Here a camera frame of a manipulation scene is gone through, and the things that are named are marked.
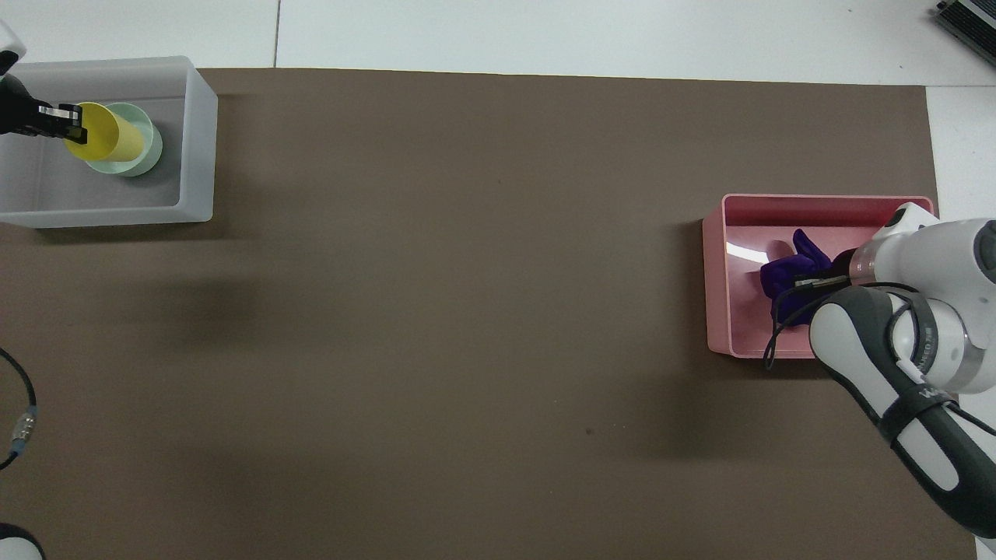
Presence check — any translucent grey plastic box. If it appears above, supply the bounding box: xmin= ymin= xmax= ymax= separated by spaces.
xmin=0 ymin=56 xmax=219 ymax=229

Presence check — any black cable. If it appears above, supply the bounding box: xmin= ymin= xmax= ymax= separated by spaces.
xmin=0 ymin=346 xmax=39 ymax=471
xmin=763 ymin=277 xmax=924 ymax=372

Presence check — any pink plastic box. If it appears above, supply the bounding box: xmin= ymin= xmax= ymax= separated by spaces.
xmin=703 ymin=194 xmax=935 ymax=359

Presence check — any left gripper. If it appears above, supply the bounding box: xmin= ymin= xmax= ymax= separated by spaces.
xmin=0 ymin=74 xmax=38 ymax=138

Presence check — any yellow plastic cup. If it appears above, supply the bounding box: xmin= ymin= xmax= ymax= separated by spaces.
xmin=64 ymin=101 xmax=148 ymax=163

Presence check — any grey ribbed metal device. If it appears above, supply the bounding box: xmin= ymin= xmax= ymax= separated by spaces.
xmin=934 ymin=0 xmax=996 ymax=46

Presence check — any light green plastic cup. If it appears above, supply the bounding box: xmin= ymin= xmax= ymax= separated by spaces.
xmin=83 ymin=103 xmax=164 ymax=177

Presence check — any purple cloth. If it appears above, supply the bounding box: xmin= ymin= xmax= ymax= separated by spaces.
xmin=759 ymin=228 xmax=838 ymax=328

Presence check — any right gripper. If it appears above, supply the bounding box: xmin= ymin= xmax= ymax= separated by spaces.
xmin=826 ymin=247 xmax=857 ymax=287

